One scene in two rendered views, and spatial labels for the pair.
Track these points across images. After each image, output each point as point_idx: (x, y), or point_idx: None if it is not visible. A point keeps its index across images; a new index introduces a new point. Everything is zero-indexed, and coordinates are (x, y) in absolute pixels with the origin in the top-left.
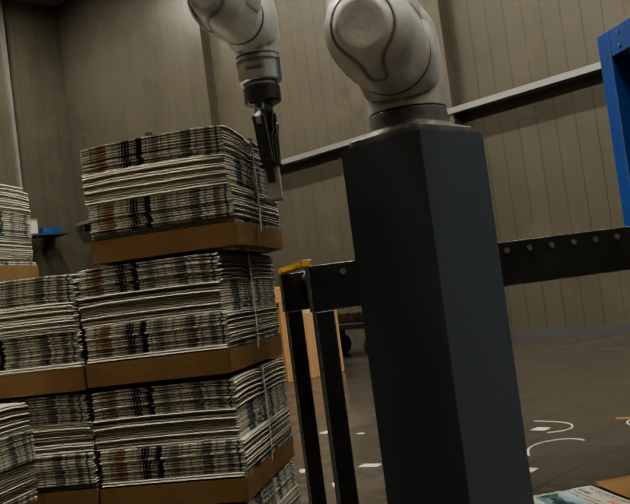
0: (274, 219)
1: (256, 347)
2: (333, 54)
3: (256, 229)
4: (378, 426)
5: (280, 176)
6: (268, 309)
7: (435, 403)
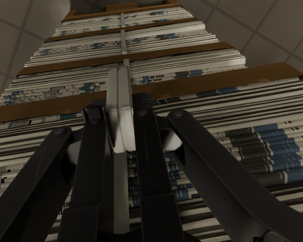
0: None
1: (133, 57)
2: None
3: (157, 94)
4: None
5: (113, 93)
6: (59, 81)
7: None
